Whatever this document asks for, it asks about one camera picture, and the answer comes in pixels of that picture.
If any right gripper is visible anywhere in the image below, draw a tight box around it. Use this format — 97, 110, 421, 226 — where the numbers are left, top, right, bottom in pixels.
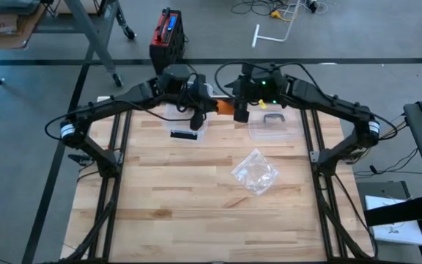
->
224, 75, 269, 124

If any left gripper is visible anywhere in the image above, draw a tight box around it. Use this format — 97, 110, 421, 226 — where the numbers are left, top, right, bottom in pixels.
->
187, 74, 219, 131

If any orange elastic bandage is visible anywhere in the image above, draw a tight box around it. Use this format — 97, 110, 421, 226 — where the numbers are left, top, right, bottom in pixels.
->
216, 99, 236, 117

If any clear plastic bin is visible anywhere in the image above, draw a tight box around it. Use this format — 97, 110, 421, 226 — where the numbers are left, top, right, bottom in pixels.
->
163, 103, 210, 143

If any clear lid with handle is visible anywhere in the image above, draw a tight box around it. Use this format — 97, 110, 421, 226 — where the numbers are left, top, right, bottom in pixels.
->
247, 103, 303, 142

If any clear plastic bag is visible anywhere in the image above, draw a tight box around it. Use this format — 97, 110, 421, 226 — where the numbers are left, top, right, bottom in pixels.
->
231, 147, 280, 197

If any white T-shaped stand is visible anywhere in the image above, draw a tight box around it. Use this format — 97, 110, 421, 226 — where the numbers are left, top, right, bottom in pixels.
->
251, 0, 302, 48

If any red and black crate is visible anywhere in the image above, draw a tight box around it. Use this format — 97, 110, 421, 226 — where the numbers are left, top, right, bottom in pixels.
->
149, 7, 185, 76

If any wooden desk with grey legs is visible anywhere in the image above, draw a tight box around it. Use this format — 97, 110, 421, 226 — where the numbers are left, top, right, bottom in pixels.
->
0, 0, 138, 88

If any black flat beam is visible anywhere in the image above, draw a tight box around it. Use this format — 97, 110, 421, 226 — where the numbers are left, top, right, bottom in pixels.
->
363, 193, 422, 227

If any white box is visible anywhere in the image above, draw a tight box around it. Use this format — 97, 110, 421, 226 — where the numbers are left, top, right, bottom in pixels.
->
364, 195, 422, 246

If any dark grey sheet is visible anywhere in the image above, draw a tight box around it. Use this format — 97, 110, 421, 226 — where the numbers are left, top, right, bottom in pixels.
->
0, 0, 42, 15

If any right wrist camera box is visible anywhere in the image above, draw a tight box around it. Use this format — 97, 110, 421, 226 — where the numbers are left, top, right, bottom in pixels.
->
240, 62, 267, 76

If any black power cable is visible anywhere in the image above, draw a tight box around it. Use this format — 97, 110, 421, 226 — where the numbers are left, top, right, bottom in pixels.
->
181, 34, 199, 76

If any tangle of floor cables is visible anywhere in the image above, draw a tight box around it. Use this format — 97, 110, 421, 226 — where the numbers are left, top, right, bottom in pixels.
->
231, 0, 329, 18

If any yellow and black cable bundle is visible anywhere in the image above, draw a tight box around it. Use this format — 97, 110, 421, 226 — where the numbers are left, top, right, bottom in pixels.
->
353, 113, 422, 180

